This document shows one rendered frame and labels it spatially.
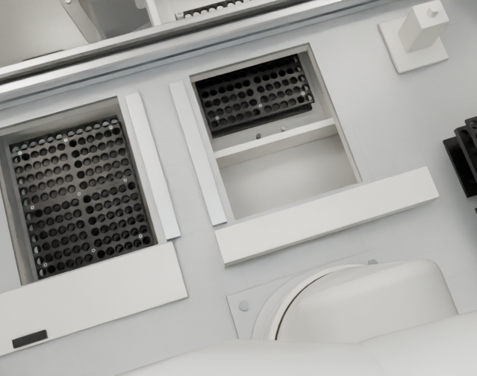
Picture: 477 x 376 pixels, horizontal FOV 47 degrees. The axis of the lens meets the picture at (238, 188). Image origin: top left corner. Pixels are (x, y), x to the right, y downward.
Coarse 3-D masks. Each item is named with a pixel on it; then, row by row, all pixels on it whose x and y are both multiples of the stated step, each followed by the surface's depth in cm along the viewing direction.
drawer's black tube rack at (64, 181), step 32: (96, 128) 91; (32, 160) 87; (64, 160) 87; (96, 160) 90; (128, 160) 87; (32, 192) 85; (64, 192) 88; (96, 192) 86; (128, 192) 86; (32, 224) 87; (64, 224) 84; (96, 224) 84; (128, 224) 84; (64, 256) 83; (96, 256) 83
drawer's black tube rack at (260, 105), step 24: (240, 72) 92; (264, 72) 91; (288, 72) 95; (216, 96) 90; (240, 96) 93; (264, 96) 90; (288, 96) 90; (312, 96) 90; (216, 120) 89; (240, 120) 89; (264, 120) 92
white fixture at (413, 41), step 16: (416, 16) 80; (432, 16) 80; (384, 32) 88; (400, 32) 86; (416, 32) 81; (432, 32) 82; (400, 48) 87; (416, 48) 86; (432, 48) 87; (400, 64) 86; (416, 64) 86
